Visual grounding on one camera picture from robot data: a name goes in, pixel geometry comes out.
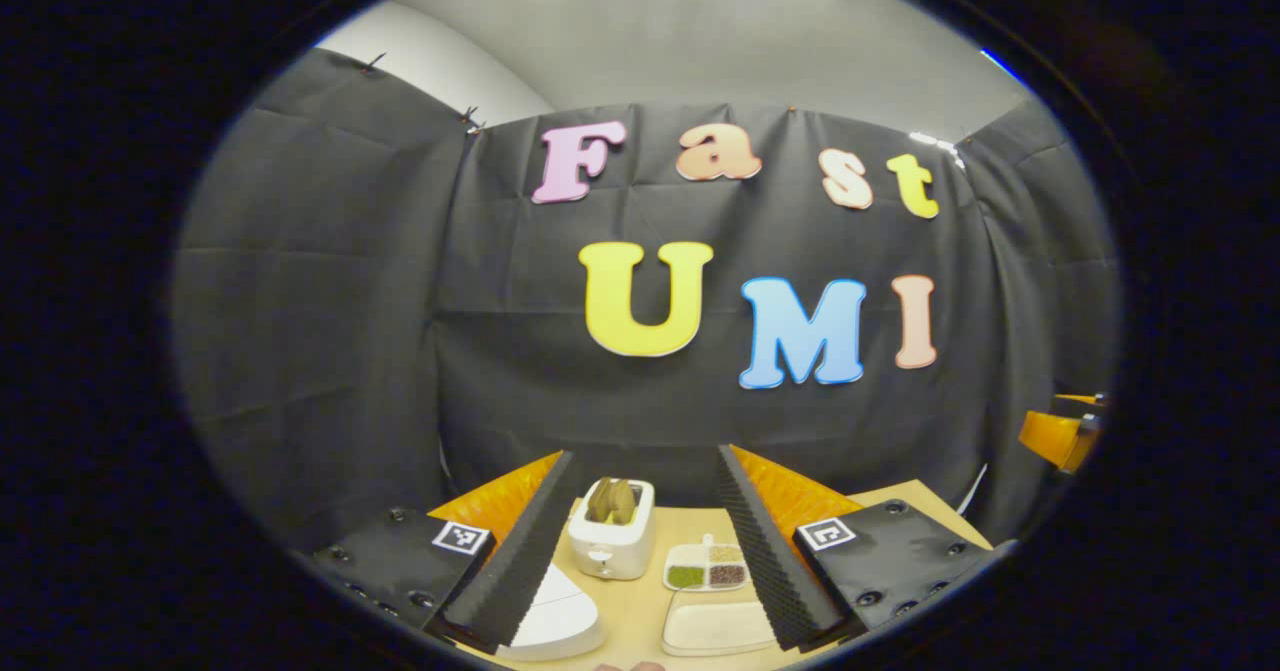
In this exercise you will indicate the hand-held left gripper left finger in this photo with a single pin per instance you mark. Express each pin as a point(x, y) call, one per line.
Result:
point(515, 571)

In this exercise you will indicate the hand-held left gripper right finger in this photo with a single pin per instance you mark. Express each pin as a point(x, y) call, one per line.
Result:
point(765, 571)

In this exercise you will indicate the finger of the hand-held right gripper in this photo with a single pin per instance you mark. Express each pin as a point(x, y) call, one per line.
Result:
point(1085, 401)
point(1055, 436)

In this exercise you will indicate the white rice cooker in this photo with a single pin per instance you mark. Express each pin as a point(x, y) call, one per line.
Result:
point(560, 621)

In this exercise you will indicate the clear box of rice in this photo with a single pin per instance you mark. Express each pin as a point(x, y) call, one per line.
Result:
point(715, 626)

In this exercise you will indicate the white divided bean dish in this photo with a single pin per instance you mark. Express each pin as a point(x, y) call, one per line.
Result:
point(705, 566)

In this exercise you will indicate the white toaster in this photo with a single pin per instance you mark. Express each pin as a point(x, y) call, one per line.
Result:
point(610, 551)

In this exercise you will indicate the brown bread slice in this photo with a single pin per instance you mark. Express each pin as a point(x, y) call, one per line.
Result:
point(600, 503)
point(625, 503)

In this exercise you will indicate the black backdrop cloth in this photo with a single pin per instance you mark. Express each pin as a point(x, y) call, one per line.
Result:
point(350, 281)

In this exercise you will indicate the ceiling light panel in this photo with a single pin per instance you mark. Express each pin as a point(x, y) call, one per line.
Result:
point(1002, 64)

